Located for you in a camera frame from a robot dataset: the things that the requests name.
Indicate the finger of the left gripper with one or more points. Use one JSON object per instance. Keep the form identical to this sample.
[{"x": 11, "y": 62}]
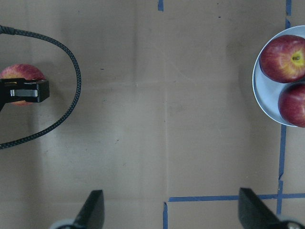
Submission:
[{"x": 22, "y": 90}]

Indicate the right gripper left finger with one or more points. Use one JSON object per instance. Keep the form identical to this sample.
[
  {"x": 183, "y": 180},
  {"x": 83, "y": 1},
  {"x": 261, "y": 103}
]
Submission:
[{"x": 90, "y": 216}]

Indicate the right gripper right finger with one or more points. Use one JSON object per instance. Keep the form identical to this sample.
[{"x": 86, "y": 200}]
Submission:
[{"x": 254, "y": 214}]

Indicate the red yellow apple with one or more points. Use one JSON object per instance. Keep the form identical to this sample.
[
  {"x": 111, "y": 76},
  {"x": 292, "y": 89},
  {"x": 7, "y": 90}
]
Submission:
[{"x": 26, "y": 71}]

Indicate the red apple plate front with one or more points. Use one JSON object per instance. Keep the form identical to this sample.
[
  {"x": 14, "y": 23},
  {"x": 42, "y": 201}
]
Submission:
[{"x": 291, "y": 104}]

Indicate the red apple plate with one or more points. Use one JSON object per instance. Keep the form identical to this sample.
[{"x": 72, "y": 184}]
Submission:
[
  {"x": 291, "y": 104},
  {"x": 283, "y": 59}
]

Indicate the light blue plate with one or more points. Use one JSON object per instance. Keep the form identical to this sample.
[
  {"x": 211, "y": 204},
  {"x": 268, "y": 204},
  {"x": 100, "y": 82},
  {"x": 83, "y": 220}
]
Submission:
[{"x": 267, "y": 91}]

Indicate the red apple plate back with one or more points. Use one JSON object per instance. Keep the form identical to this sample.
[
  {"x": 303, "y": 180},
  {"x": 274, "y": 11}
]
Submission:
[{"x": 283, "y": 59}]

